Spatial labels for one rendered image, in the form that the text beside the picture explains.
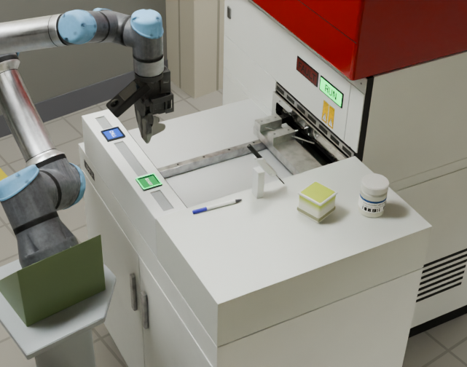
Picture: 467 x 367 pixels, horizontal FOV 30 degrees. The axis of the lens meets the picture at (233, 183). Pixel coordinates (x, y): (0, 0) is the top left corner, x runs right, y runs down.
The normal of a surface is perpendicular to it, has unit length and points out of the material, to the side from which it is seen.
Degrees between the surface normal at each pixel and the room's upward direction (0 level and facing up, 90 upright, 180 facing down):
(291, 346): 90
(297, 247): 0
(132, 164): 0
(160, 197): 0
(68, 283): 90
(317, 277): 90
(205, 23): 90
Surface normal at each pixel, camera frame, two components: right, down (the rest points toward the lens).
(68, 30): -0.39, 0.17
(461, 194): 0.47, 0.54
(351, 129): -0.88, 0.27
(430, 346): 0.03, -0.79
